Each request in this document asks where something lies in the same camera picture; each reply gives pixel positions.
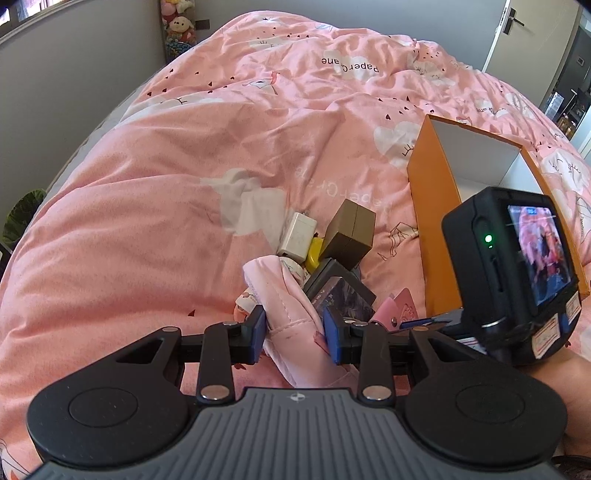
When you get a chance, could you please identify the white door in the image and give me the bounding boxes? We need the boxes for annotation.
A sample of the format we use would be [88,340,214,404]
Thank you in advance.
[480,0,583,75]

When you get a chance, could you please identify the dark box with purple picture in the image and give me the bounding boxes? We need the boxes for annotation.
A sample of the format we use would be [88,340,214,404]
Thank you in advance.
[302,258,377,324]

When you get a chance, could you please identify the window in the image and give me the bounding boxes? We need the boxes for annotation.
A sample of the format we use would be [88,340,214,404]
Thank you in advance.
[0,0,61,33]

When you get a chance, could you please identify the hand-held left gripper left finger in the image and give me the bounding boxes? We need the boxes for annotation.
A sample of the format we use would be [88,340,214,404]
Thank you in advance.
[115,306,269,403]

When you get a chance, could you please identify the pink printed blanket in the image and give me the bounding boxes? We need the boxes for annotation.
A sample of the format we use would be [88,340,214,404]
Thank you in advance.
[0,11,591,480]

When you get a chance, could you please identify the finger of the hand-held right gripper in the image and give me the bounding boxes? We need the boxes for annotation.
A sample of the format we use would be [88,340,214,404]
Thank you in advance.
[400,308,466,343]

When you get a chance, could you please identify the clear tube of plush toys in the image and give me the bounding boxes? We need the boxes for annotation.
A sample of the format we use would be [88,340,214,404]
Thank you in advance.
[159,0,199,63]

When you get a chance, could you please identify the yellow tape measure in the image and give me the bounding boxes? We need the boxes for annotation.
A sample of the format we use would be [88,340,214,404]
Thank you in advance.
[305,235,326,271]

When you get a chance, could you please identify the person's right forearm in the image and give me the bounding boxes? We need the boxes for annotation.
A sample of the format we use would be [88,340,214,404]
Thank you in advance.
[522,344,591,462]

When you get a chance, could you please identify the olive brown box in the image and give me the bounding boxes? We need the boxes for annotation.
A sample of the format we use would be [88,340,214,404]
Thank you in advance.
[318,199,377,268]

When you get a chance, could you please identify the orange cardboard box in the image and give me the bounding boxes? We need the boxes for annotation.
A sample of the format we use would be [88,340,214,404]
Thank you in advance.
[406,114,591,319]

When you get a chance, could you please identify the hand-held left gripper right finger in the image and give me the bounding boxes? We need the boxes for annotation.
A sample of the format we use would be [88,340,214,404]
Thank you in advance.
[322,306,483,403]

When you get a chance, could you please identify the pink fabric pouch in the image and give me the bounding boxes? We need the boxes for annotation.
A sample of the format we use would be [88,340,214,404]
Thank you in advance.
[235,254,352,388]

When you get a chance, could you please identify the white charger plug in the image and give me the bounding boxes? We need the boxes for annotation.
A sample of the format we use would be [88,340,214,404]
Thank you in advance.
[276,211,319,264]

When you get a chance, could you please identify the dark shelf with bottles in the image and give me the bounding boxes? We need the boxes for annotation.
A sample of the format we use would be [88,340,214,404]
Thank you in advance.
[538,28,591,153]

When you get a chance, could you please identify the pink leather key holder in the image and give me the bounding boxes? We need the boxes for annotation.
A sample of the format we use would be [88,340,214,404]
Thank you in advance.
[372,288,419,330]

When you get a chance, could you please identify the green potted plant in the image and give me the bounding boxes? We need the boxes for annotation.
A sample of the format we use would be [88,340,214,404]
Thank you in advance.
[0,188,47,252]

